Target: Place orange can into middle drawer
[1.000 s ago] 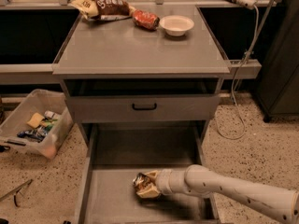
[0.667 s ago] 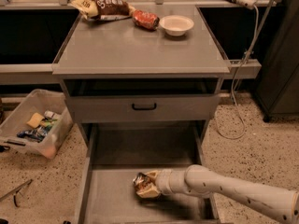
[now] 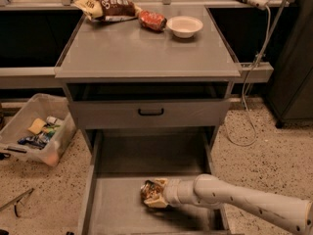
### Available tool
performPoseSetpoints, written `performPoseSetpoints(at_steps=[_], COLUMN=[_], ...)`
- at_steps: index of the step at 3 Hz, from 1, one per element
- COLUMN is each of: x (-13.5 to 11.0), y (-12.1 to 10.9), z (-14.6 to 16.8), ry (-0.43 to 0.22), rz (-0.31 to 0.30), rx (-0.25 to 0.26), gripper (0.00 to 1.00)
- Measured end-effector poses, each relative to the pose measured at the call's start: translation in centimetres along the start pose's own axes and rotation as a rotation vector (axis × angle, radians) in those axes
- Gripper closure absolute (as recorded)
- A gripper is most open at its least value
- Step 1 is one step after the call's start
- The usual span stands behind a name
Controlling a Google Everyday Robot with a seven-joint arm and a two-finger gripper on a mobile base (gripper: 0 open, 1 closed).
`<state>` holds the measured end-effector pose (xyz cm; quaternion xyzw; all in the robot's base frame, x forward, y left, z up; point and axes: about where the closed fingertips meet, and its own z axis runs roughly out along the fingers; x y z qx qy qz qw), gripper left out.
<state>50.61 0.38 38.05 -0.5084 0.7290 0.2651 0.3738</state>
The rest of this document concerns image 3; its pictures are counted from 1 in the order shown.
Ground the brown chip bag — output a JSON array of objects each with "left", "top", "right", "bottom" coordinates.
[{"left": 74, "top": 0, "right": 142, "bottom": 23}]

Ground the clear plastic bin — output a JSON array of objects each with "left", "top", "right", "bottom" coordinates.
[{"left": 0, "top": 94, "right": 76, "bottom": 166}]

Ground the grey side rail shelf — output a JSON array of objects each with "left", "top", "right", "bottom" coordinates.
[{"left": 235, "top": 62, "right": 274, "bottom": 83}]

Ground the small white can in bin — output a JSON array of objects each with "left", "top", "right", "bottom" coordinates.
[{"left": 46, "top": 116, "right": 64, "bottom": 125}]

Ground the crushed orange-gold can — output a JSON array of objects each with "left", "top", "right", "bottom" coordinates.
[{"left": 140, "top": 180, "right": 163, "bottom": 201}]

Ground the open bottom drawer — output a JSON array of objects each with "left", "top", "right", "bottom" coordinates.
[{"left": 78, "top": 128, "right": 231, "bottom": 235}]

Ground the white cable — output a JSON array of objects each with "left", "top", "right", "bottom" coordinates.
[{"left": 224, "top": 4, "right": 273, "bottom": 148}]

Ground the grey metal drawer cabinet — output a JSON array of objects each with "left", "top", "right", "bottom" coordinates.
[{"left": 56, "top": 3, "right": 241, "bottom": 147}]

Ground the red soda can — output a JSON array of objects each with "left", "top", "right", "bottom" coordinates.
[{"left": 138, "top": 10, "right": 167, "bottom": 32}]

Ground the yellow sponge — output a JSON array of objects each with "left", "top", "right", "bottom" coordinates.
[{"left": 27, "top": 118, "right": 46, "bottom": 135}]

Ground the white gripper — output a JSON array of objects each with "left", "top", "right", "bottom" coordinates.
[{"left": 144, "top": 178, "right": 198, "bottom": 209}]

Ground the closed drawer with black handle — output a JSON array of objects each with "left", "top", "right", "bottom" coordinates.
[{"left": 68, "top": 100, "right": 230, "bottom": 129}]

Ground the white paper bowl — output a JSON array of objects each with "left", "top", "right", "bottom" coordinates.
[{"left": 166, "top": 16, "right": 203, "bottom": 38}]

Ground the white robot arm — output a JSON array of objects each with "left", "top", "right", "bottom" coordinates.
[{"left": 141, "top": 174, "right": 313, "bottom": 235}]

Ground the blue snack wrapper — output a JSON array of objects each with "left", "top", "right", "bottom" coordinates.
[{"left": 18, "top": 133, "right": 51, "bottom": 150}]

